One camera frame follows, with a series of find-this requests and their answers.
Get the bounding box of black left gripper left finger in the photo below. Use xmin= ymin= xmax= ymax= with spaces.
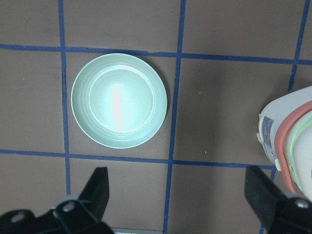
xmin=53 ymin=167 xmax=109 ymax=226

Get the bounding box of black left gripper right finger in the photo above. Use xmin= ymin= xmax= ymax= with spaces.
xmin=244 ymin=166 xmax=312 ymax=234

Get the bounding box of white toy rice cooker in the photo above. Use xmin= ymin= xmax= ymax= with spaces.
xmin=257 ymin=87 xmax=312 ymax=198

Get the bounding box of light green plate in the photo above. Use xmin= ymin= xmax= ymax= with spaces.
xmin=71 ymin=53 xmax=168 ymax=149

